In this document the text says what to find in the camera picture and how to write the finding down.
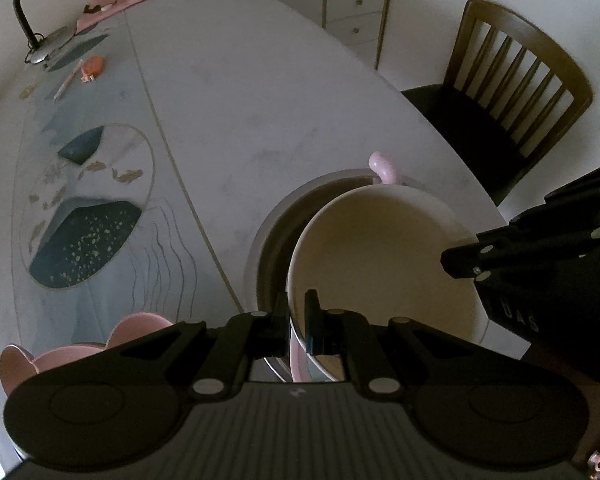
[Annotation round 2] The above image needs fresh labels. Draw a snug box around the cream ceramic bowl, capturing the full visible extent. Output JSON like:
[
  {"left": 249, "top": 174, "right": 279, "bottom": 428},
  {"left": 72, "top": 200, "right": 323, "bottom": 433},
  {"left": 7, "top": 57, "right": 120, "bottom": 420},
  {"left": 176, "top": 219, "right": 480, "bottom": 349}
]
[{"left": 285, "top": 183, "right": 491, "bottom": 381}]

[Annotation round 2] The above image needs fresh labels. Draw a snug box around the pink bear-shaped plate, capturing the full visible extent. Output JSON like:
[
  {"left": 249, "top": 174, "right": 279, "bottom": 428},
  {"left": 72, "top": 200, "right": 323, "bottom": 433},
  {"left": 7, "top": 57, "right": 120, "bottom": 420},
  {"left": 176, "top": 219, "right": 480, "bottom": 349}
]
[{"left": 0, "top": 312, "right": 177, "bottom": 397}]

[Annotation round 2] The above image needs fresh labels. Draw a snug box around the pink pot with steel interior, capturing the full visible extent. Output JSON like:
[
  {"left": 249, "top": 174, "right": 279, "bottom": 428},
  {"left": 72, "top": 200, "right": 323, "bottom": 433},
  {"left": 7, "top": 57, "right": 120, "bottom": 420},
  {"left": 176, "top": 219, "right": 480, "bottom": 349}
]
[{"left": 244, "top": 150, "right": 481, "bottom": 385}]

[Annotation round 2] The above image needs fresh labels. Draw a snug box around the white drawer cabinet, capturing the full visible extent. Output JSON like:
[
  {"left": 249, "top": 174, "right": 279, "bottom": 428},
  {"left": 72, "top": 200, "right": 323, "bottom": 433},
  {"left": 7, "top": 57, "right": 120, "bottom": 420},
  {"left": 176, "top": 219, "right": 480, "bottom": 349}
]
[{"left": 237, "top": 0, "right": 397, "bottom": 70}]

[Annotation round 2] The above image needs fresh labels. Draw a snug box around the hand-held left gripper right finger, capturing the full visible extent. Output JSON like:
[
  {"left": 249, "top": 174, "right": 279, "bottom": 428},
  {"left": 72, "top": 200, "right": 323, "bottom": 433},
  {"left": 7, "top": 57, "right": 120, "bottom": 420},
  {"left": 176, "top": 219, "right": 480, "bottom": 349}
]
[{"left": 303, "top": 289, "right": 483, "bottom": 402}]

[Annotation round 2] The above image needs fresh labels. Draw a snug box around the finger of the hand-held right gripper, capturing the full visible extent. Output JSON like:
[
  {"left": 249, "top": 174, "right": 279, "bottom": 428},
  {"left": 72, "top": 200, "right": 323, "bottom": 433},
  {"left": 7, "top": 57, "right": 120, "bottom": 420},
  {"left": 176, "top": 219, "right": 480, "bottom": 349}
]
[
  {"left": 439, "top": 210, "right": 600, "bottom": 282},
  {"left": 507, "top": 157, "right": 600, "bottom": 231}
]

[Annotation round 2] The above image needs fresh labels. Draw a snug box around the gooseneck desk lamp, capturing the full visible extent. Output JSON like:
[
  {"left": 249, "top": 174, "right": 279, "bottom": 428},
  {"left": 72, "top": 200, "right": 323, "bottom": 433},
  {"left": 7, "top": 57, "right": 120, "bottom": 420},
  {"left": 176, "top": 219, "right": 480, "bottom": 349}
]
[{"left": 11, "top": 0, "right": 77, "bottom": 67}]

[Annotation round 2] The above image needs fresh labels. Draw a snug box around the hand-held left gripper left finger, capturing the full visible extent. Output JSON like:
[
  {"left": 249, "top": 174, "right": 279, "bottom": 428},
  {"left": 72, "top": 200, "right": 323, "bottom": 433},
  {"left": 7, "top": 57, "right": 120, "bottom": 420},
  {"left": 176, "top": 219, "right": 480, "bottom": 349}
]
[{"left": 119, "top": 291, "right": 293, "bottom": 402}]

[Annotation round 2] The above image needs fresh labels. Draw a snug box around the wooden slat-back chair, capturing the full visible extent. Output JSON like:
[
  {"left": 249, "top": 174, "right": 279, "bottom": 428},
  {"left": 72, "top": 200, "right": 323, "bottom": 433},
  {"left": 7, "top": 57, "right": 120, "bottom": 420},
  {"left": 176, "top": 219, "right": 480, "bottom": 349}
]
[{"left": 401, "top": 0, "right": 595, "bottom": 207}]

